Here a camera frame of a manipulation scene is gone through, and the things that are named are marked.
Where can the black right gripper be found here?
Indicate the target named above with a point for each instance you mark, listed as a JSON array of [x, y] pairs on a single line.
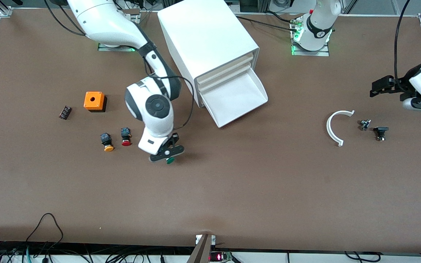
[[175, 138]]

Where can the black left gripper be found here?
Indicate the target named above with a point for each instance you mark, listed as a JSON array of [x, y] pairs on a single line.
[[398, 87]]

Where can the green push button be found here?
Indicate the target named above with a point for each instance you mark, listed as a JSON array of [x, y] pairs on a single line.
[[170, 161]]

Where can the lowest white drawer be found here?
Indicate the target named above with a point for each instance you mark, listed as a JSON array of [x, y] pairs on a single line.
[[236, 98]]

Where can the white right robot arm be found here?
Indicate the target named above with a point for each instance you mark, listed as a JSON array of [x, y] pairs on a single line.
[[152, 109]]

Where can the red push button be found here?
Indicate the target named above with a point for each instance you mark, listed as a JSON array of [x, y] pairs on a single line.
[[125, 136]]

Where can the black push button part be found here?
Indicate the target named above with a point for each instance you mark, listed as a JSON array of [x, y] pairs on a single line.
[[380, 132]]

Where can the yellow push button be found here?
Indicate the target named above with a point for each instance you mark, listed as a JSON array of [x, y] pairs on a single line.
[[106, 141]]

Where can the white drawer cabinet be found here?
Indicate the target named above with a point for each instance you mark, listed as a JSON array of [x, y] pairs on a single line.
[[203, 33]]

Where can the small grey metal part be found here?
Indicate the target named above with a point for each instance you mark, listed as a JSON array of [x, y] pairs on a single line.
[[364, 124]]

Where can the white curved plastic arc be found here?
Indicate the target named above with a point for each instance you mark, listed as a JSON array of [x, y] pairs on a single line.
[[329, 128]]

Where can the orange box with hole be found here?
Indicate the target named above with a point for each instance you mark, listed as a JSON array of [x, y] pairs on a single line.
[[94, 101]]

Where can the small black terminal block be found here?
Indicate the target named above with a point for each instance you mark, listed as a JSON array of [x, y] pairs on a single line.
[[65, 112]]

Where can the red LED display module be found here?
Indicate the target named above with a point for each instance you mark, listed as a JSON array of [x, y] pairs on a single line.
[[219, 256]]

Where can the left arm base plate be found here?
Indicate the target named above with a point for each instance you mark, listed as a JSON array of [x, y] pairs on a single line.
[[323, 53]]

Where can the wooden camera mount post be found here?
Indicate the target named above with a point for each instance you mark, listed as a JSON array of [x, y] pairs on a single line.
[[201, 250]]

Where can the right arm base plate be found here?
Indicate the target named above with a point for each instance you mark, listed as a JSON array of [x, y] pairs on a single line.
[[108, 47]]

